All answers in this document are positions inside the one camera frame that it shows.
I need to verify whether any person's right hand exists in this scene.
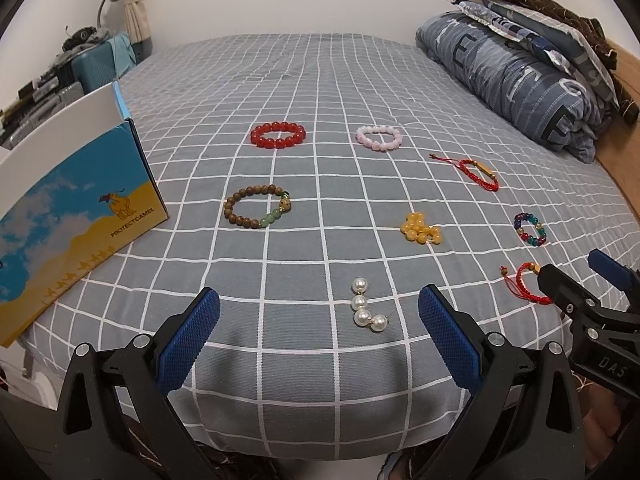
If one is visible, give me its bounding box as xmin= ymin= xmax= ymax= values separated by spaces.
xmin=582 ymin=384 xmax=625 ymax=471

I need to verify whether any wooden headboard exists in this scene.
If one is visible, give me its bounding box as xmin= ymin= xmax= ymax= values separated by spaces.
xmin=597 ymin=40 xmax=640 ymax=217

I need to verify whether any teal suitcase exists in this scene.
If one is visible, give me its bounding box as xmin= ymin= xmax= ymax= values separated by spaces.
xmin=70 ymin=32 xmax=137 ymax=94

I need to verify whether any yellow bead bracelet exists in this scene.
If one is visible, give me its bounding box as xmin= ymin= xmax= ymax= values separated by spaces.
xmin=399 ymin=211 xmax=445 ymax=246

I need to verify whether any brown patterned blanket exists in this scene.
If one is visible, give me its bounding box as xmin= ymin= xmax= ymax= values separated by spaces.
xmin=482 ymin=0 xmax=639 ymax=126

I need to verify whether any folded blue grey duvet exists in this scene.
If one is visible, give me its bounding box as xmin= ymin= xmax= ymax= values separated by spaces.
xmin=416 ymin=12 xmax=611 ymax=164

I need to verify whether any brown wood green bead bracelet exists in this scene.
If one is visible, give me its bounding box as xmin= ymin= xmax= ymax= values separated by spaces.
xmin=222 ymin=183 xmax=294 ymax=230

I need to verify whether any blue yellow cardboard box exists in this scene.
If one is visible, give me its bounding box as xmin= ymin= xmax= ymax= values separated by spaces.
xmin=1 ymin=82 xmax=169 ymax=347

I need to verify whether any grey grid bed sheet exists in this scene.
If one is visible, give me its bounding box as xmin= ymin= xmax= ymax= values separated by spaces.
xmin=23 ymin=34 xmax=639 ymax=460

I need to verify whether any beige curtain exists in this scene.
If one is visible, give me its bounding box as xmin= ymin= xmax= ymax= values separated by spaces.
xmin=124 ymin=0 xmax=151 ymax=44

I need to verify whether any multicolour glass bead bracelet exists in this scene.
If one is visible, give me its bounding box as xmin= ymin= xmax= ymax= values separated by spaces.
xmin=513 ymin=212 xmax=548 ymax=250

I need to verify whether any white pearl earring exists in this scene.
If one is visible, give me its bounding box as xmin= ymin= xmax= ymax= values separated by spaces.
xmin=350 ymin=278 xmax=388 ymax=334

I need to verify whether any red cord gold bead bracelet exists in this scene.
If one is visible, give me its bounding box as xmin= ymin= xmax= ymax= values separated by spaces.
xmin=500 ymin=261 xmax=556 ymax=307

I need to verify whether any grey hard suitcase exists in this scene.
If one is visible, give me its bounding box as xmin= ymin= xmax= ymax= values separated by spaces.
xmin=1 ymin=82 xmax=85 ymax=150

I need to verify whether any pink bead bracelet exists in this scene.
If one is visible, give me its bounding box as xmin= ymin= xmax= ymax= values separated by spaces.
xmin=354 ymin=123 xmax=405 ymax=153

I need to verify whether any grey striped pillow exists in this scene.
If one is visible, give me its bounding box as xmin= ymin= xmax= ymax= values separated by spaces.
xmin=456 ymin=0 xmax=623 ymax=107

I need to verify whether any red cord gold tube bracelet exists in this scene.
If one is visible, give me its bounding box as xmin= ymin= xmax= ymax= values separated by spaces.
xmin=429 ymin=153 xmax=501 ymax=193

